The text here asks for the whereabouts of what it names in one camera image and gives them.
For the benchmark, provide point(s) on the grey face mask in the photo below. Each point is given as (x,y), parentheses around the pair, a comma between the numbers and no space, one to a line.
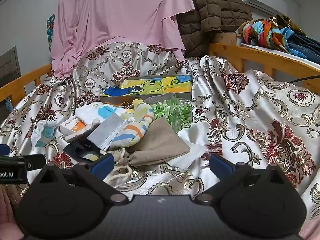
(107,132)

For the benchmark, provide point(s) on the yellow striped cloth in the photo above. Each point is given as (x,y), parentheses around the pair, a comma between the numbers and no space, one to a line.
(140,127)

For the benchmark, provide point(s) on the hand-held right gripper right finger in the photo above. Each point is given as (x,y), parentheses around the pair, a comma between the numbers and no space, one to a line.
(220,167)

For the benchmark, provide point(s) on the white and blue packet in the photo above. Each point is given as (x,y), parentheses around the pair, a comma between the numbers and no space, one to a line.
(42,135)

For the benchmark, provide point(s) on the brown quilted jacket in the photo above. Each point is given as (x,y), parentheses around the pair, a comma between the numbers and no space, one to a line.
(212,10)

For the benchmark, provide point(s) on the light wooden board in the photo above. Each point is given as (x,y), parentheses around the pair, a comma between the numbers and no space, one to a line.
(227,38)

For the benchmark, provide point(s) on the white towel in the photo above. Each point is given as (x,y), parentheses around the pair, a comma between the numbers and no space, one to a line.
(95,112)

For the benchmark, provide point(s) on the cartoon print storage box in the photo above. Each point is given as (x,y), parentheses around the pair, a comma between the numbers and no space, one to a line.
(150,86)

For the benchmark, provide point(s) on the bag of green bits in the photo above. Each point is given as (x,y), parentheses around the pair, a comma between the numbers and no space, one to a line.
(172,112)

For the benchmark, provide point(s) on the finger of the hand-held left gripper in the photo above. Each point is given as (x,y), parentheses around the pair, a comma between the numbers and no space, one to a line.
(4,150)
(35,160)

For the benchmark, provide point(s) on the white and orange box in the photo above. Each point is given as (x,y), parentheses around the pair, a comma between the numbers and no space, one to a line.
(75,128)

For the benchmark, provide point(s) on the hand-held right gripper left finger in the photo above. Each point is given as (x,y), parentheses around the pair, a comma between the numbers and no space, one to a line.
(102,166)

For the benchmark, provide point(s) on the dark navy cloth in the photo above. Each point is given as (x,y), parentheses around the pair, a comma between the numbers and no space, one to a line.
(82,151)

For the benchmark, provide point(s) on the wooden bed frame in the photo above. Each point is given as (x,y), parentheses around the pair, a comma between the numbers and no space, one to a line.
(250,57)

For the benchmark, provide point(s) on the grey wall panel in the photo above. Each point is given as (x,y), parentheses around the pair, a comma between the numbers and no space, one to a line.
(10,65)

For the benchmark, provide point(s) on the colourful patterned scarf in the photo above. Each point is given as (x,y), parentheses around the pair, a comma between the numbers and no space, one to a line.
(262,32)

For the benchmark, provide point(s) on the blue denim clothes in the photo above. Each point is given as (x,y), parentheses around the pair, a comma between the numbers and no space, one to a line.
(307,46)

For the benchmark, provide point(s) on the wall poster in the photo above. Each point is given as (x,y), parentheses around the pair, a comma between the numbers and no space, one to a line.
(50,28)

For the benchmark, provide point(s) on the white shelf board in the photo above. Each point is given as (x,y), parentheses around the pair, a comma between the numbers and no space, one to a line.
(275,51)

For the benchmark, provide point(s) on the pink shirt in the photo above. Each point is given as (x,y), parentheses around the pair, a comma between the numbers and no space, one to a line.
(120,12)

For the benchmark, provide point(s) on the person's left hand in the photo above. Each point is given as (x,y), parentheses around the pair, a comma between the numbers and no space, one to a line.
(10,212)

